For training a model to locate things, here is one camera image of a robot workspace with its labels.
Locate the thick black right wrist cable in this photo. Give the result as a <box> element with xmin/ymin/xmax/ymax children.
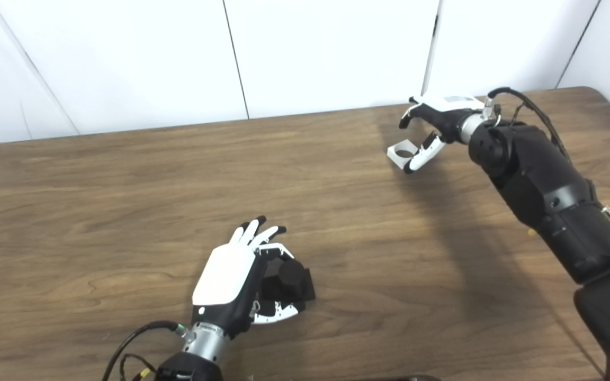
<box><xmin>488</xmin><ymin>87</ymin><xmax>573</xmax><ymax>159</ymax></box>

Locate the thick black wrist cable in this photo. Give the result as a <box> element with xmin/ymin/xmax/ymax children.
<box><xmin>488</xmin><ymin>87</ymin><xmax>573</xmax><ymax>159</ymax></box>
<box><xmin>102</xmin><ymin>320</ymin><xmax>189</xmax><ymax>381</ymax></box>

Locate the black peg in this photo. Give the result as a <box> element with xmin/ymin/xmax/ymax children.
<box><xmin>260</xmin><ymin>259</ymin><xmax>316</xmax><ymax>303</ymax></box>

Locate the black robot chest edge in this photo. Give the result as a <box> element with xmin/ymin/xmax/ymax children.
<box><xmin>337</xmin><ymin>375</ymin><xmax>443</xmax><ymax>381</ymax></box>

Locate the white square piece with hole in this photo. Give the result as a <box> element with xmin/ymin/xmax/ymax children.
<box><xmin>387</xmin><ymin>139</ymin><xmax>418</xmax><ymax>170</ymax></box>

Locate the white and black right hand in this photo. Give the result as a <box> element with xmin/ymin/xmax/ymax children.
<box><xmin>399</xmin><ymin>93</ymin><xmax>488</xmax><ymax>174</ymax></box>

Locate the thin cable with yellow plug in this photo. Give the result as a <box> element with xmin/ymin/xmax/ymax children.
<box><xmin>120</xmin><ymin>353</ymin><xmax>157</xmax><ymax>381</ymax></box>

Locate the white and black left hand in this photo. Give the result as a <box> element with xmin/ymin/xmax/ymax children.
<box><xmin>192</xmin><ymin>215</ymin><xmax>306</xmax><ymax>339</ymax></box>

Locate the thick black left wrist cable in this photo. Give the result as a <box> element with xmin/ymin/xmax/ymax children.
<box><xmin>102</xmin><ymin>320</ymin><xmax>189</xmax><ymax>381</ymax></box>

